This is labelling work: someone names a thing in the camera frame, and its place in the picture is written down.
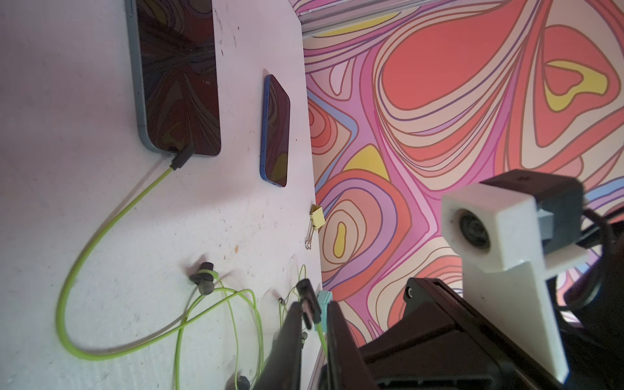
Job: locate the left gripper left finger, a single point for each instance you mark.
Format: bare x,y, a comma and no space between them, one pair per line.
283,368

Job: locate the yellow binder clip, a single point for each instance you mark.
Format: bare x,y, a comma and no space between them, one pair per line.
317,221

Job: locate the blue phone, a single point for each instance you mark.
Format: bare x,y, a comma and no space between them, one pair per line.
274,155

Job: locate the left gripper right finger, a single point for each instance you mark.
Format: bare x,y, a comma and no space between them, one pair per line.
346,369

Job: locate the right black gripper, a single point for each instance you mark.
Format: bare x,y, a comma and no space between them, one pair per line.
442,342

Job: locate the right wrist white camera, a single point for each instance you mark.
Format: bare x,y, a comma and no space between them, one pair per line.
514,232

